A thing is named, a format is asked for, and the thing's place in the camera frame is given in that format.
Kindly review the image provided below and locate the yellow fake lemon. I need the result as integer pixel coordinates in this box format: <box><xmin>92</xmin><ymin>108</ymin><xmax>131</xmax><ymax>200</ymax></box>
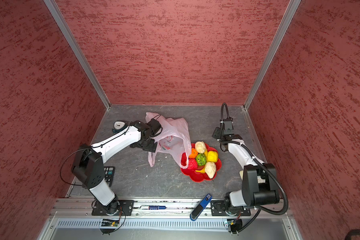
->
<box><xmin>207</xmin><ymin>151</ymin><xmax>219</xmax><ymax>163</ymax></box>

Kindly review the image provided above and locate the pink plastic bag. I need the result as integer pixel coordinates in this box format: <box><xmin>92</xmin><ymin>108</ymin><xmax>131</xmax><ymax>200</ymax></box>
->
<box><xmin>146</xmin><ymin>112</ymin><xmax>192</xmax><ymax>169</ymax></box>

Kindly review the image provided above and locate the green fake apple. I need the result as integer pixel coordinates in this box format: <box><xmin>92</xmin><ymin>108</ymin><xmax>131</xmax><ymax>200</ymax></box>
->
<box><xmin>195</xmin><ymin>154</ymin><xmax>207</xmax><ymax>166</ymax></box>

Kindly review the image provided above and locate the orange fake tangerine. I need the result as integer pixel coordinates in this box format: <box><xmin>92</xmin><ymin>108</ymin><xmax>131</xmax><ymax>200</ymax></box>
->
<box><xmin>189</xmin><ymin>148</ymin><xmax>199</xmax><ymax>159</ymax></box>

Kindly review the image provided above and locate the beige fake fruit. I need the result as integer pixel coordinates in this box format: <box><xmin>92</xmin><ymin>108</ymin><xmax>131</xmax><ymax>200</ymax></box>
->
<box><xmin>204</xmin><ymin>162</ymin><xmax>217</xmax><ymax>179</ymax></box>

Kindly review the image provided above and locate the yellow fake banana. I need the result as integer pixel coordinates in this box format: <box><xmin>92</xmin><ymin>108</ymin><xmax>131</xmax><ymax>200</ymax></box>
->
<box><xmin>195</xmin><ymin>168</ymin><xmax>206</xmax><ymax>174</ymax></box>

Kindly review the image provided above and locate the red fake strawberry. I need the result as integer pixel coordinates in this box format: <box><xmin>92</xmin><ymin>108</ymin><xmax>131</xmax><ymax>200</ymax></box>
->
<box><xmin>188</xmin><ymin>159</ymin><xmax>199</xmax><ymax>170</ymax></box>

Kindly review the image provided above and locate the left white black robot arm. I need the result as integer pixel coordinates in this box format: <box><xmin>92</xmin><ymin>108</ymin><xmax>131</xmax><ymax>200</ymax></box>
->
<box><xmin>72</xmin><ymin>119</ymin><xmax>163</xmax><ymax>216</ymax></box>

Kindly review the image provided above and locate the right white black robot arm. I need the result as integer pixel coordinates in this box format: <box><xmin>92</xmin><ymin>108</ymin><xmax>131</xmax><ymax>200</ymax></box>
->
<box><xmin>213</xmin><ymin>118</ymin><xmax>280</xmax><ymax>209</ymax></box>

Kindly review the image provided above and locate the white teal kitchen timer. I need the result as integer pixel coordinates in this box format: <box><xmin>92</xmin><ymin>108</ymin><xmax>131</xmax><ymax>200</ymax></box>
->
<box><xmin>112</xmin><ymin>121</ymin><xmax>129</xmax><ymax>135</ymax></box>

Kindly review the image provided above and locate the black calculator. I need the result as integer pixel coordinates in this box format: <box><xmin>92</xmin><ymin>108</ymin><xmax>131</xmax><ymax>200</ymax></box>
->
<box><xmin>104</xmin><ymin>167</ymin><xmax>115</xmax><ymax>187</ymax></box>

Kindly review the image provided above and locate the red flower-shaped bowl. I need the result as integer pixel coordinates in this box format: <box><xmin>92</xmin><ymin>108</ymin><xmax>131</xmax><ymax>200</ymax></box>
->
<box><xmin>181</xmin><ymin>144</ymin><xmax>222</xmax><ymax>183</ymax></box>

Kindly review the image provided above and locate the cream yellow calculator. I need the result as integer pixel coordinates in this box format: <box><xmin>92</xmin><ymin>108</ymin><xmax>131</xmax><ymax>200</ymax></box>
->
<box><xmin>239</xmin><ymin>171</ymin><xmax>266</xmax><ymax>184</ymax></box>

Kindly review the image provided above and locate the blue black marker tool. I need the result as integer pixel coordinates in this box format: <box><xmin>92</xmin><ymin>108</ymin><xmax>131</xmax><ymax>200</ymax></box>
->
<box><xmin>190</xmin><ymin>194</ymin><xmax>213</xmax><ymax>222</ymax></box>

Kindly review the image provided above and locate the left circuit board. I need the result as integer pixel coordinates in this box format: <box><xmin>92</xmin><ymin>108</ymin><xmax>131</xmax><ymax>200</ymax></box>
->
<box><xmin>101</xmin><ymin>219</ymin><xmax>120</xmax><ymax>228</ymax></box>

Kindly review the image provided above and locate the circuit board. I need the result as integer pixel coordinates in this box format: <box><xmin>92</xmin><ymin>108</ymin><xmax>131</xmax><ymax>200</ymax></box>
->
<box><xmin>227</xmin><ymin>219</ymin><xmax>243</xmax><ymax>234</ymax></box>
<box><xmin>101</xmin><ymin>219</ymin><xmax>120</xmax><ymax>228</ymax></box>

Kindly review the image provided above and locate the right circuit board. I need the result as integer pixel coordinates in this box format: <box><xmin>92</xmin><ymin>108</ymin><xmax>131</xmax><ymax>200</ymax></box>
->
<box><xmin>227</xmin><ymin>219</ymin><xmax>243</xmax><ymax>234</ymax></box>

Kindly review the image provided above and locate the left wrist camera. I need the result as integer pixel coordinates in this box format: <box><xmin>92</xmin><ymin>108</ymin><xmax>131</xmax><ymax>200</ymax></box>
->
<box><xmin>148</xmin><ymin>119</ymin><xmax>163</xmax><ymax>138</ymax></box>

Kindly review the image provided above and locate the blue pen in rail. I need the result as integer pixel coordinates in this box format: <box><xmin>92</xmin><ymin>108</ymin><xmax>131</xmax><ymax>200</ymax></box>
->
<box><xmin>140</xmin><ymin>205</ymin><xmax>167</xmax><ymax>211</ymax></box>

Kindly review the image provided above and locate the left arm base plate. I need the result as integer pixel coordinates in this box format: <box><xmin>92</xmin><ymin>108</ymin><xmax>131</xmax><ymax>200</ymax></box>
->
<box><xmin>91</xmin><ymin>200</ymin><xmax>135</xmax><ymax>217</ymax></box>

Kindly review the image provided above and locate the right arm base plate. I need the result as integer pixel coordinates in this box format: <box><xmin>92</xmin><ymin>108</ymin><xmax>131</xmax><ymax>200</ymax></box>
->
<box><xmin>211</xmin><ymin>200</ymin><xmax>251</xmax><ymax>217</ymax></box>

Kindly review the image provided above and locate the black corrugated cable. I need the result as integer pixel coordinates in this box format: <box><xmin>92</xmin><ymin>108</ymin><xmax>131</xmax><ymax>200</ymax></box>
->
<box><xmin>220</xmin><ymin>102</ymin><xmax>289</xmax><ymax>216</ymax></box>

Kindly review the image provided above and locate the aluminium front rail frame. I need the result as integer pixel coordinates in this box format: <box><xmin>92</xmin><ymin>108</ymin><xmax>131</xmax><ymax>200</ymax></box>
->
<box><xmin>39</xmin><ymin>197</ymin><xmax>302</xmax><ymax>240</ymax></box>

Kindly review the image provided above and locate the right aluminium corner post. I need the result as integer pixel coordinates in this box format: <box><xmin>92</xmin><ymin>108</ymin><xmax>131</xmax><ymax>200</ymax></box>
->
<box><xmin>244</xmin><ymin>0</ymin><xmax>301</xmax><ymax>111</ymax></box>

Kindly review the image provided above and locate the aluminium corner post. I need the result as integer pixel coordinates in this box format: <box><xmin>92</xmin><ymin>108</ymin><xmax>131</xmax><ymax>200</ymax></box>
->
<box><xmin>244</xmin><ymin>0</ymin><xmax>301</xmax><ymax>111</ymax></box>
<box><xmin>44</xmin><ymin>0</ymin><xmax>112</xmax><ymax>111</ymax></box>

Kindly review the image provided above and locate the left aluminium corner post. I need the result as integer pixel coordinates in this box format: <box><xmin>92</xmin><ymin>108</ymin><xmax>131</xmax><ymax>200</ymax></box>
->
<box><xmin>44</xmin><ymin>0</ymin><xmax>112</xmax><ymax>111</ymax></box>

